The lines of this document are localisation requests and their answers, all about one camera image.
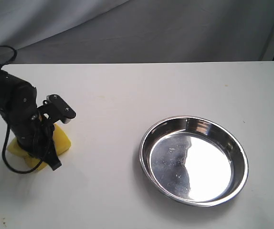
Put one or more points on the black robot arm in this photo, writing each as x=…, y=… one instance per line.
x=14, y=90

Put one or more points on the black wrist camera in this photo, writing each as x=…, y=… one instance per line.
x=57, y=110

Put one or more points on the yellow sponge block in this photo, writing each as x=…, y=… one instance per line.
x=61, y=141

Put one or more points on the grey backdrop cloth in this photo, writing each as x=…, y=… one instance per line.
x=136, y=31

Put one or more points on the round stainless steel dish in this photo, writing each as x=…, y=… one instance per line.
x=193, y=161

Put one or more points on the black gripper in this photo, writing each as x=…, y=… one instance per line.
x=33, y=132

